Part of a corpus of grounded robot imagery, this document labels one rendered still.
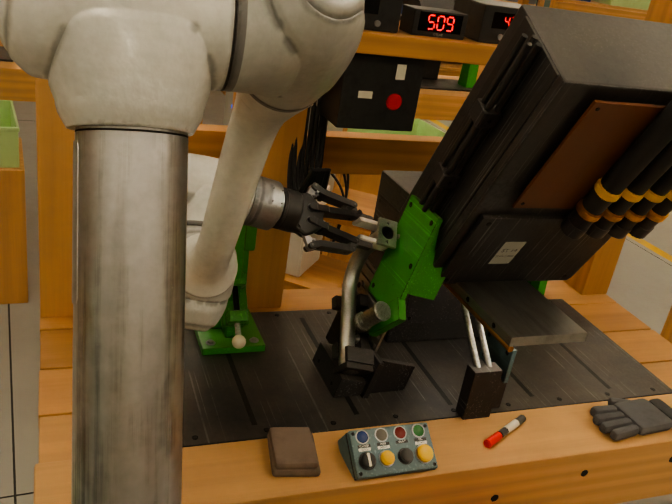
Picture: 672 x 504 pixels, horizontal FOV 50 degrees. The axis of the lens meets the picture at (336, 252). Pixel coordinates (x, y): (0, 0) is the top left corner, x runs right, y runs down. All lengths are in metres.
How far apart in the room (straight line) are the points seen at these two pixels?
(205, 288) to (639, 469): 0.93
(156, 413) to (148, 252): 0.14
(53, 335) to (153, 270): 0.94
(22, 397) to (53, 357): 1.39
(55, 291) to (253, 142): 0.79
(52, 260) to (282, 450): 0.64
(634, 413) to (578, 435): 0.14
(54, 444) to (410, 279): 0.67
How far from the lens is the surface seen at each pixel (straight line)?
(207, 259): 1.05
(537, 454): 1.42
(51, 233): 1.55
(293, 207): 1.26
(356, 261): 1.44
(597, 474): 1.53
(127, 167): 0.65
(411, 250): 1.34
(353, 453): 1.24
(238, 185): 0.96
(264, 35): 0.67
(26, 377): 3.00
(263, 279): 1.66
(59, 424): 1.35
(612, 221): 1.32
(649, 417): 1.60
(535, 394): 1.58
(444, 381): 1.53
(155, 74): 0.64
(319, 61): 0.69
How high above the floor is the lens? 1.72
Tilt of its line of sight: 24 degrees down
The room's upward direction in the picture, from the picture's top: 9 degrees clockwise
